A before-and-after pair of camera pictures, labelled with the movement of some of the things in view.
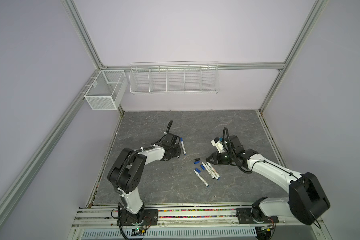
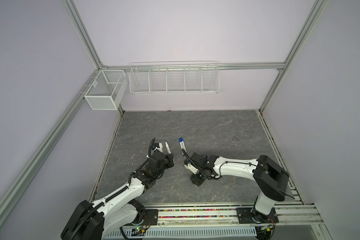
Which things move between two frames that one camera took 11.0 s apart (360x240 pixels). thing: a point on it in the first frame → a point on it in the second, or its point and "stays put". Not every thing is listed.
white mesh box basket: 106,89 stays put
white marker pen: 183,146 stays put
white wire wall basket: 174,77 stays put
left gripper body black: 175,151 → 167,163
